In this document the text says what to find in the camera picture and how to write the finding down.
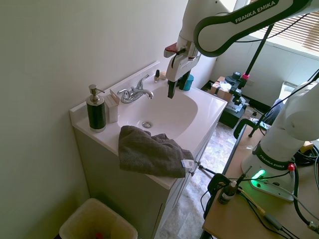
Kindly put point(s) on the white sink countertop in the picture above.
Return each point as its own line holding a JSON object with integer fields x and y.
{"x": 204, "y": 109}

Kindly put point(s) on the red emergency stop button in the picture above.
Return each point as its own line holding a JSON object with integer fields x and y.
{"x": 290, "y": 167}

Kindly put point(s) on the black equipment case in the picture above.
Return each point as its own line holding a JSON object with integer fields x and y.
{"x": 233, "y": 114}

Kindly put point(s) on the black camera stand pole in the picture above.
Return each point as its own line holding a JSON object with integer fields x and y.
{"x": 256, "y": 54}

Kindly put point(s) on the nail polish bottle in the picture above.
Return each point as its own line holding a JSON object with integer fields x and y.
{"x": 157, "y": 77}

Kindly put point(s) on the small round beige container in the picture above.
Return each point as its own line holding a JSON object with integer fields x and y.
{"x": 163, "y": 75}

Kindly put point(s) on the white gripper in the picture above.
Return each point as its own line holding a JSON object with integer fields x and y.
{"x": 183, "y": 66}

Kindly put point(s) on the grey towel with tag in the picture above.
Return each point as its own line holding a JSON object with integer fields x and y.
{"x": 149, "y": 154}

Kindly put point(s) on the light wooden table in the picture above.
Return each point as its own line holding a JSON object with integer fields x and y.
{"x": 236, "y": 219}

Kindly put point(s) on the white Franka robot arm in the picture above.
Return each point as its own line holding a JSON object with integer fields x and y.
{"x": 214, "y": 37}

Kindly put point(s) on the grey vanity cabinet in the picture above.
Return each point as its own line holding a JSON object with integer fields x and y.
{"x": 124, "y": 194}

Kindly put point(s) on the chrome sink drain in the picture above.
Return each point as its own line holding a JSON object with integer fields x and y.
{"x": 147, "y": 123}

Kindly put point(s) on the dark dropper bottle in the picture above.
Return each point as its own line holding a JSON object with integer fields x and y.
{"x": 226, "y": 195}

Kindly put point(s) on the chrome sink faucet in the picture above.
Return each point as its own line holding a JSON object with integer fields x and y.
{"x": 135, "y": 93}

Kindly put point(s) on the teal cup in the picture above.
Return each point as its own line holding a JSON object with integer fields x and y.
{"x": 190, "y": 82}

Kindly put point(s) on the metal cabinet knob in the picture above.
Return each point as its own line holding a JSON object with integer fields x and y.
{"x": 198, "y": 163}
{"x": 192, "y": 172}

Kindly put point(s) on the black tripod leg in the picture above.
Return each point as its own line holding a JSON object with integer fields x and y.
{"x": 208, "y": 170}

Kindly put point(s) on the beige trash bin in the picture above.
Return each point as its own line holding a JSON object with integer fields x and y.
{"x": 99, "y": 219}

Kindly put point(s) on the black chrome soap dispenser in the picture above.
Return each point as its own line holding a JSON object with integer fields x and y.
{"x": 96, "y": 112}

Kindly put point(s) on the black C-clamp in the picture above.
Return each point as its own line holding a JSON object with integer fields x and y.
{"x": 214, "y": 181}
{"x": 240, "y": 124}

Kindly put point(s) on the small white cardboard box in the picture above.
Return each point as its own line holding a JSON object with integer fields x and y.
{"x": 112, "y": 109}

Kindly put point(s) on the wooden window blinds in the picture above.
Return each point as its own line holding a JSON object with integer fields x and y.
{"x": 299, "y": 30}

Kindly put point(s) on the brown cardboard box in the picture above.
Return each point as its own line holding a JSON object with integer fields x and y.
{"x": 223, "y": 93}

